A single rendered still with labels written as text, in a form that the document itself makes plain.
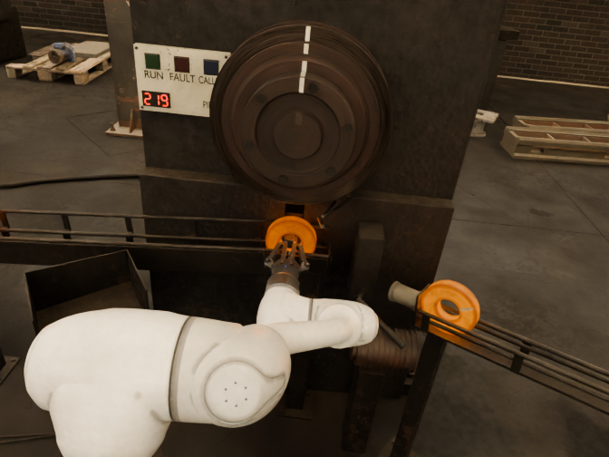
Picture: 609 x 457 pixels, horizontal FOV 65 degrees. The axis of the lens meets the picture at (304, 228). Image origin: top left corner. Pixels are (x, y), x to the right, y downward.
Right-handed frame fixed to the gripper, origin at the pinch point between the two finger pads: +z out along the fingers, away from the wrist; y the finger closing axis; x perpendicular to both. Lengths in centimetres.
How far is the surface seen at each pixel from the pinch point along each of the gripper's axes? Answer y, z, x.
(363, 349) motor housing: 25.0, -20.6, -22.6
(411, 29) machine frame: 26, 17, 58
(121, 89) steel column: -157, 246, -61
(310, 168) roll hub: 3.8, -8.0, 28.8
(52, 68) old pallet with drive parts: -278, 359, -93
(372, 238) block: 23.8, -2.7, 5.1
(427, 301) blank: 39.6, -17.8, -3.1
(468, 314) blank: 49, -24, 0
